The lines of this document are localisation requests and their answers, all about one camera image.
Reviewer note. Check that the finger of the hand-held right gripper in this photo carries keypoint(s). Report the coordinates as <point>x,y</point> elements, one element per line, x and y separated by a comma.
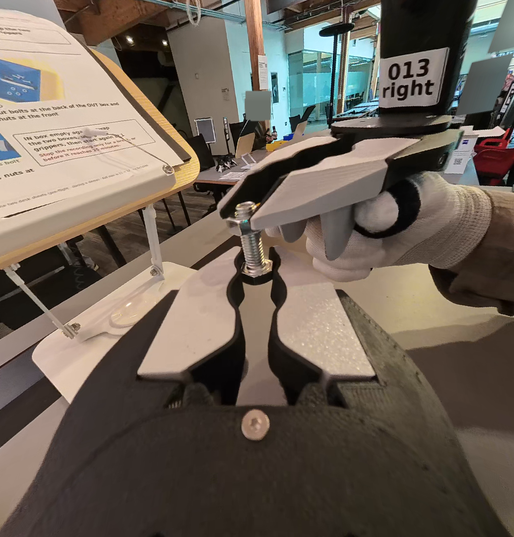
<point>332,188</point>
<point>278,161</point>

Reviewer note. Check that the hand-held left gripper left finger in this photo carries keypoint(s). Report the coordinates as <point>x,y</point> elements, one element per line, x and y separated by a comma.
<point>189,331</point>

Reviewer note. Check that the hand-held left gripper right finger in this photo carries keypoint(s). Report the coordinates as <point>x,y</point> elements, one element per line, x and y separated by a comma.
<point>319,331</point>

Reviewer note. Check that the silver hex bolt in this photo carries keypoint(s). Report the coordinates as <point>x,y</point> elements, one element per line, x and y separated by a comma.
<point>253,251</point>

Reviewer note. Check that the person's right hand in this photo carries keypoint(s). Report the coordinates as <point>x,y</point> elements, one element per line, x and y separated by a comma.
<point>449,222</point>

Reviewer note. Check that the small yellow bin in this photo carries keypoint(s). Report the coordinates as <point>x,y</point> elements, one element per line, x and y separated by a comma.
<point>278,146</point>

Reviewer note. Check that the white tablet stand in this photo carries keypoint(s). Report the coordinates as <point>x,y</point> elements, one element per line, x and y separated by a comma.
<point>247,161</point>

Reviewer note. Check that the white paper sheets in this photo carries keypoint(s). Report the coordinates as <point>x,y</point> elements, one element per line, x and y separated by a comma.
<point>233,176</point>

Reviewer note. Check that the black and white folded object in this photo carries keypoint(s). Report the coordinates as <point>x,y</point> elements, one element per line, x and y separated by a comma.
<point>225,163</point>

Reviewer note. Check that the grey background desk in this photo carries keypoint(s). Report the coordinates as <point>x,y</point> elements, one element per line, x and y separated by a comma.
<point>206,180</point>

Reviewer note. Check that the black office chair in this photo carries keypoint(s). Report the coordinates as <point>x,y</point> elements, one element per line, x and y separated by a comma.
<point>200,153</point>

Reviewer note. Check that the silver framed sign stand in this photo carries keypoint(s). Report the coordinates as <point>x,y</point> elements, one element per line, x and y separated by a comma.
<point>205,130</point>

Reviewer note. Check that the black floor lamp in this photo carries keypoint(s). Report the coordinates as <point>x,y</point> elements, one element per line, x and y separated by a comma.
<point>336,29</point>

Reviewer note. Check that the wooden document stand board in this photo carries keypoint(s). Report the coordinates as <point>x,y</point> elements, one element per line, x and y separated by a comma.
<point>185,176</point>

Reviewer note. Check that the white printed sign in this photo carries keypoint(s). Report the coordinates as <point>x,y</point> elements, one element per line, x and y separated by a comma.
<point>460,155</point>

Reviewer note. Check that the printed instruction sheet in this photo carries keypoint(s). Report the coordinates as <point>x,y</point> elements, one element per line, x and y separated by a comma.
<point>93,92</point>

